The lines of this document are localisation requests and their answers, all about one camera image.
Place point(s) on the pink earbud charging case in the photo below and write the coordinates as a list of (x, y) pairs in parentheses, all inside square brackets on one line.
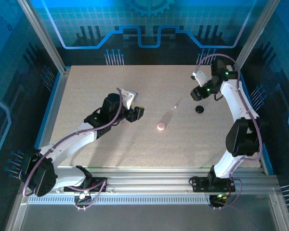
[(161, 126)]

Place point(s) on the white earbud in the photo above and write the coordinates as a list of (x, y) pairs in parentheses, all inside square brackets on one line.
[(175, 106)]

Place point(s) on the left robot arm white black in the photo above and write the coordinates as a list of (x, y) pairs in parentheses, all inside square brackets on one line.
[(72, 142)]

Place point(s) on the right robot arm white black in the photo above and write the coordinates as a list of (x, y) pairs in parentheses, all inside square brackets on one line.
[(233, 101)]

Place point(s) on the black round puck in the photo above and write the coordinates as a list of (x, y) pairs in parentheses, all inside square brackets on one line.
[(200, 109)]

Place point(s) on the blue table edge strip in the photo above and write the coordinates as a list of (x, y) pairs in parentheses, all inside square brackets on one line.
[(268, 166), (48, 108)]

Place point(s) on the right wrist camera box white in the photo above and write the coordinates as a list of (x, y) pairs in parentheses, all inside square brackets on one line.
[(201, 77)]

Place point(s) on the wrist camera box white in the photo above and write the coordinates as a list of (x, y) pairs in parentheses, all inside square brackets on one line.
[(201, 77), (130, 97)]

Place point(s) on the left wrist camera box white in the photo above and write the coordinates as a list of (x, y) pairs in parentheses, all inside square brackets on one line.
[(130, 97)]

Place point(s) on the aluminium side rail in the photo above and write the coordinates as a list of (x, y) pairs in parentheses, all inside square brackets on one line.
[(262, 164), (55, 108)]

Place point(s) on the aluminium frame post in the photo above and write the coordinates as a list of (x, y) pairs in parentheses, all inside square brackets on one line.
[(253, 36), (45, 36)]

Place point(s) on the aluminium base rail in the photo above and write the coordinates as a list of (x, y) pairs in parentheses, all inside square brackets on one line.
[(147, 180)]

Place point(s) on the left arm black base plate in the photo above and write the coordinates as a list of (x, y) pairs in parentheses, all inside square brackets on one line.
[(98, 183)]

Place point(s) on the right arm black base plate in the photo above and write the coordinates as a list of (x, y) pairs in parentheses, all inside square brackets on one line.
[(200, 184)]

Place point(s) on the aluminium frame beam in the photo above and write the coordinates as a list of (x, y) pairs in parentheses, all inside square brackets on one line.
[(17, 216), (283, 216)]

